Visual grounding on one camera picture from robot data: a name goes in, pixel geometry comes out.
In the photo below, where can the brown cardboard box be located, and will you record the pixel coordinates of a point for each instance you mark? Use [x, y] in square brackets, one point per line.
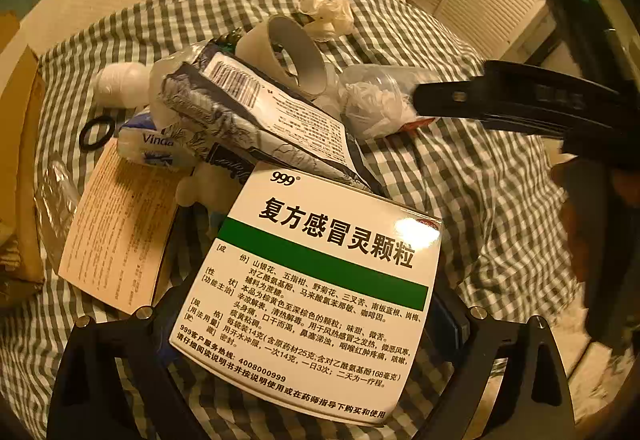
[20, 170]

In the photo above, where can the blue white tissue pack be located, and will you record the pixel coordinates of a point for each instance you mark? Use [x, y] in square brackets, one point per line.
[150, 143]

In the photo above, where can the small white toy figure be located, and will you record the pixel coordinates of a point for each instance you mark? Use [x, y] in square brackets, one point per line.
[210, 190]

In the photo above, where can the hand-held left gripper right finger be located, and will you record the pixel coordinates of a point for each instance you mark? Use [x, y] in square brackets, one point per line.
[450, 325]

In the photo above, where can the patterned silver snack bag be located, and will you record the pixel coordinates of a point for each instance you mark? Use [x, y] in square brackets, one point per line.
[270, 130]

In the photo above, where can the white cardboard tube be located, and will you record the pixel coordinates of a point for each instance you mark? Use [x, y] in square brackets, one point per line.
[292, 50]

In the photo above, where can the white plastic bottle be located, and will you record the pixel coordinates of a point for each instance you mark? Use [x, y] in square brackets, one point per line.
[120, 83]

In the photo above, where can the white green-striped medicine box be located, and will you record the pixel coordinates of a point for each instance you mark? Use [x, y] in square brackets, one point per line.
[310, 300]

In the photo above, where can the silver crinkled plastic packet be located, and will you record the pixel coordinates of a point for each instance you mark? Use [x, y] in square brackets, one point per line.
[60, 210]

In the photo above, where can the crumpled white tissue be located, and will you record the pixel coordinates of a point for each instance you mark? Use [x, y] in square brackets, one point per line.
[325, 15]

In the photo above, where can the person's right hand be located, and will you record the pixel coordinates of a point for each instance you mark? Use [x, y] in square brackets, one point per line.
[595, 230]

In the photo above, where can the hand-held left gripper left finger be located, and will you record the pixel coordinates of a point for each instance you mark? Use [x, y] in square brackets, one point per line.
[150, 345]

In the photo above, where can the beige printed leaflet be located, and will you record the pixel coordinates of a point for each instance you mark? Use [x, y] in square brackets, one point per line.
[115, 240]

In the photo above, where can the clear bottle with tissue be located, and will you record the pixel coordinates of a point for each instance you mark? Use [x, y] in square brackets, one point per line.
[375, 105]

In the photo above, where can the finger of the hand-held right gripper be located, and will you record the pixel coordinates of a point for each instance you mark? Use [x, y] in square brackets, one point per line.
[540, 75]
[500, 103]

